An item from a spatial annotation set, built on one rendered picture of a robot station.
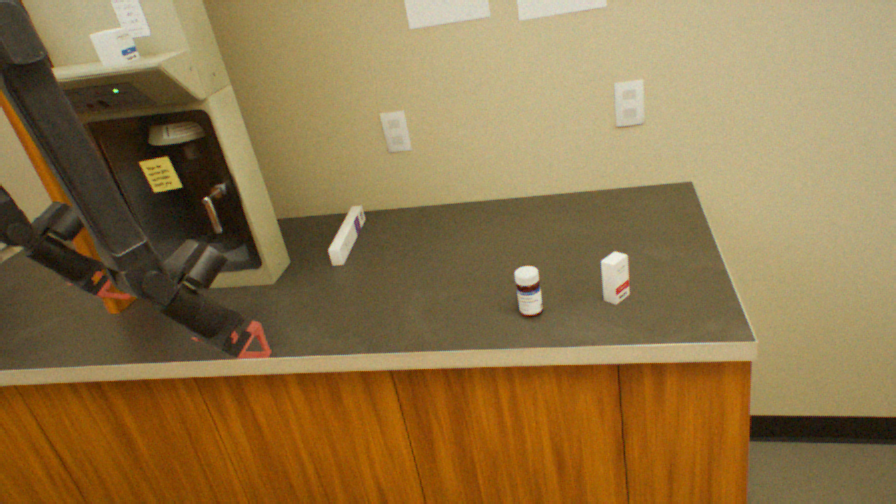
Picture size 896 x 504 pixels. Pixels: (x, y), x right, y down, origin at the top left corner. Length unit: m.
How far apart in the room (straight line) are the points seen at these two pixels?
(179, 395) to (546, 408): 0.81
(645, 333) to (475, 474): 0.52
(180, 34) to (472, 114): 0.75
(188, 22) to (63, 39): 0.27
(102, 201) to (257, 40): 0.98
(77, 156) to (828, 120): 1.62
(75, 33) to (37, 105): 0.65
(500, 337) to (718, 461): 0.50
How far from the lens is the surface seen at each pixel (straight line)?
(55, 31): 1.67
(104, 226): 1.05
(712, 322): 1.29
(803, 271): 2.07
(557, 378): 1.31
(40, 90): 1.01
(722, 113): 1.83
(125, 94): 1.54
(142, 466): 1.85
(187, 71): 1.48
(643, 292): 1.37
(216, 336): 1.17
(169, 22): 1.52
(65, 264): 1.58
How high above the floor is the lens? 1.68
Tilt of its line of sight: 27 degrees down
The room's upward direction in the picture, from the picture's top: 11 degrees counter-clockwise
